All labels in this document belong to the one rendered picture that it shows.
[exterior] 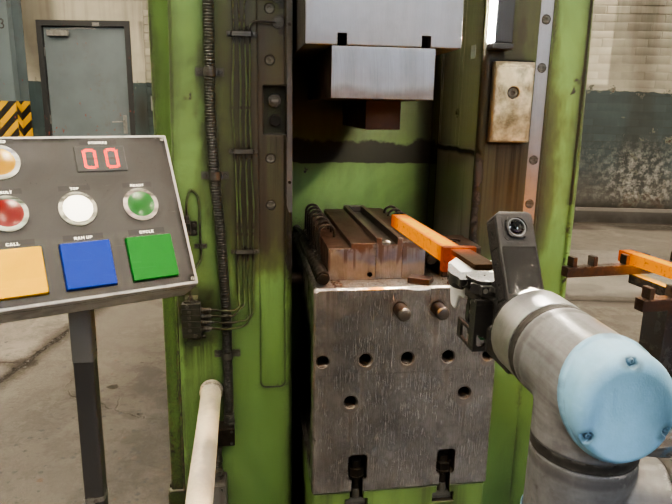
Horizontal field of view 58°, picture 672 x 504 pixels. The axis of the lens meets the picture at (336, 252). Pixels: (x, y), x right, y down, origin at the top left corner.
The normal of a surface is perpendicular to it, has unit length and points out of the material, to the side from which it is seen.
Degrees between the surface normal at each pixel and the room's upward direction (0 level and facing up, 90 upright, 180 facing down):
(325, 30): 90
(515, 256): 59
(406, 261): 90
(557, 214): 90
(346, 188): 90
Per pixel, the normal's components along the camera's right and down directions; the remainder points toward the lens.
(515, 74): 0.15, 0.23
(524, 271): 0.18, -0.31
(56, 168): 0.48, -0.31
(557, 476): -0.72, 0.16
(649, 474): -0.07, -0.86
